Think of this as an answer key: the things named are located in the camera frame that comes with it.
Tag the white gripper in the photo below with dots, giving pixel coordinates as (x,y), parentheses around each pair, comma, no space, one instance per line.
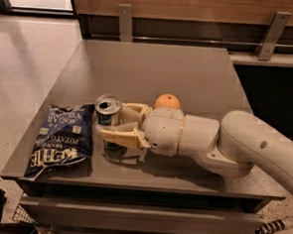
(163,129)

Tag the red bull can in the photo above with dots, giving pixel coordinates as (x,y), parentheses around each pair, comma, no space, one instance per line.
(108,107)

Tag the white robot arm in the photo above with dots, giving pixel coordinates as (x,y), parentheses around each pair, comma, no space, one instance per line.
(229,147)

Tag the blue kettle chip bag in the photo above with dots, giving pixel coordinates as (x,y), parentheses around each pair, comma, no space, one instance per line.
(63,140)

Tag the orange fruit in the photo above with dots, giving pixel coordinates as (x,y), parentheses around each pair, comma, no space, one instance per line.
(167,100)

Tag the grey table drawer front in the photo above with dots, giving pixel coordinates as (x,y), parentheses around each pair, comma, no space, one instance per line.
(138,218)

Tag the left metal bracket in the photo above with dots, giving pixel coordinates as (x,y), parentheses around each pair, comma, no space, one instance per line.
(125,22)

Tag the metal bracket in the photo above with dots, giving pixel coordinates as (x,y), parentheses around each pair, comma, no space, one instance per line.
(266,48)
(125,22)

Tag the wire basket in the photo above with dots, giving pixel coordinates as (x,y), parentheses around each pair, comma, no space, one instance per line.
(20,214)

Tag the right metal bracket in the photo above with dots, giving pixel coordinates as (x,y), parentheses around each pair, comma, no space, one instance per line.
(266,48)

